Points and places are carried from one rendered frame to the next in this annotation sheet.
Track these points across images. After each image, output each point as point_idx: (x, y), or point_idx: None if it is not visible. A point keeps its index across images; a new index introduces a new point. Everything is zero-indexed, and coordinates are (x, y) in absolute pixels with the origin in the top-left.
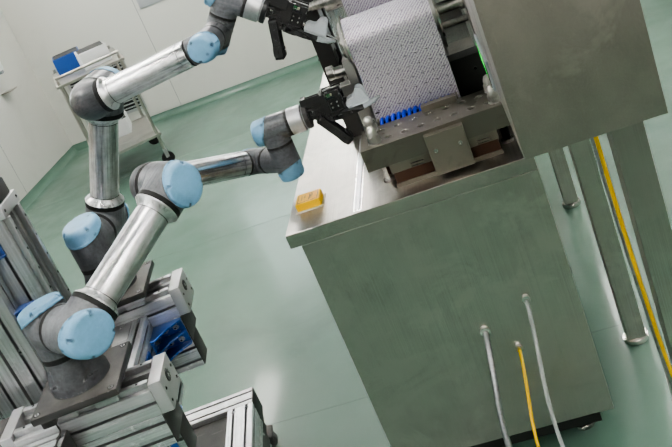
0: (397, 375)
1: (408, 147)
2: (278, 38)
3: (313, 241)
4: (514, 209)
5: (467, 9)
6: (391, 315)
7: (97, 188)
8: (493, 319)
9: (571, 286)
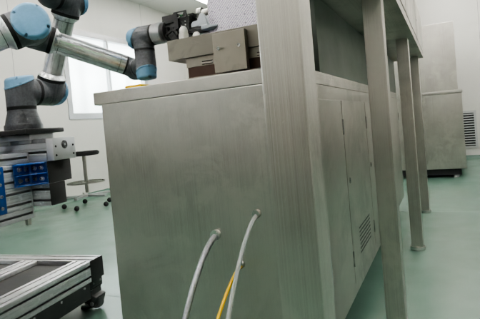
0: (141, 251)
1: (201, 44)
2: None
3: (109, 103)
4: (264, 116)
5: None
6: (148, 190)
7: (45, 63)
8: (225, 225)
9: None
